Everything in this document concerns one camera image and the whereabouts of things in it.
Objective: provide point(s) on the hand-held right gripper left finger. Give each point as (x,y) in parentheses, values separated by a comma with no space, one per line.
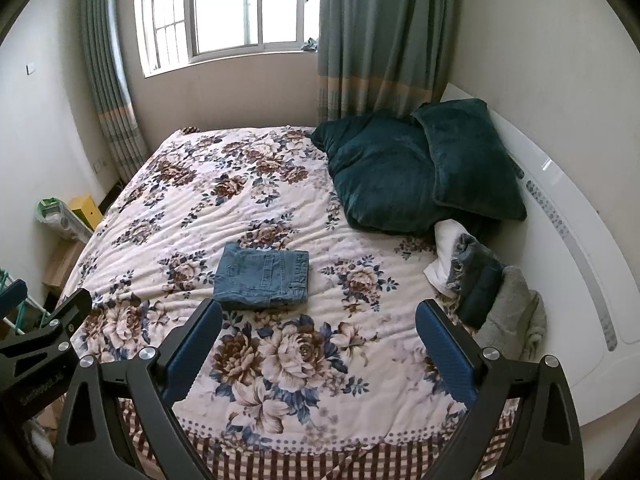
(192,355)

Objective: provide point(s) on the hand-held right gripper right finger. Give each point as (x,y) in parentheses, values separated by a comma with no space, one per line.
(445,355)

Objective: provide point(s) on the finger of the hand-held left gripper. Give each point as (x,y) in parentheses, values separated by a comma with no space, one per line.
(12,296)
(70,317)

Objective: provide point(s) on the blue denim pants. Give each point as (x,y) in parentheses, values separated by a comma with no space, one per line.
(262,275)

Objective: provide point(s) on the teal drying rack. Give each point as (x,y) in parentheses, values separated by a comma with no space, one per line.
(12,317)

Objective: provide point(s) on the cardboard box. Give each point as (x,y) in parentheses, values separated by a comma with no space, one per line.
(60,265)

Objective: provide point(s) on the dark teal folded cloth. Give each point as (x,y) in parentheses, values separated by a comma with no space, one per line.
(480,295)

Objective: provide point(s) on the grey fleece garment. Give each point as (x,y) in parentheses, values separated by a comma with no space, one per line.
(515,310)

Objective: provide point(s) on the green and white bag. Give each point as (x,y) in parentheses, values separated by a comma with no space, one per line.
(52,215)

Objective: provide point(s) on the white cloth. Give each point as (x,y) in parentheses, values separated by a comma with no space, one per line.
(442,255)

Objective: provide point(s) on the grey fringed cloth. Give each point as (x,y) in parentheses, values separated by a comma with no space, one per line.
(470,255)

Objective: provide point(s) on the yellow box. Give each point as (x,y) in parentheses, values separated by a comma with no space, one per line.
(86,210)

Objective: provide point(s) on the brown checked bed sheet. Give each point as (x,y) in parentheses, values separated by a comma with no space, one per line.
(325,465)

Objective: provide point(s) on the white headboard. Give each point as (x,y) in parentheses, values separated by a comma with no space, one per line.
(560,220)

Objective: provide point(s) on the floral printed blanket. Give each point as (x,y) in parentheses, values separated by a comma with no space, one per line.
(280,200)

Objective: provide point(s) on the dark green pillow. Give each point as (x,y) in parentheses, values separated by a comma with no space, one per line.
(380,175)
(470,160)

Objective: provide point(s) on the grey-green striped curtain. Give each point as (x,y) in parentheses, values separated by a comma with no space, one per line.
(385,35)
(107,75)

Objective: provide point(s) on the crumpled cloth on windowsill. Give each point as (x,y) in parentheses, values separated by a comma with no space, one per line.
(311,45)

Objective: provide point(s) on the window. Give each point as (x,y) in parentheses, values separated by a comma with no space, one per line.
(225,5)

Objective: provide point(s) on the white wall switch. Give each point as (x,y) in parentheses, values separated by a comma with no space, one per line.
(31,68)

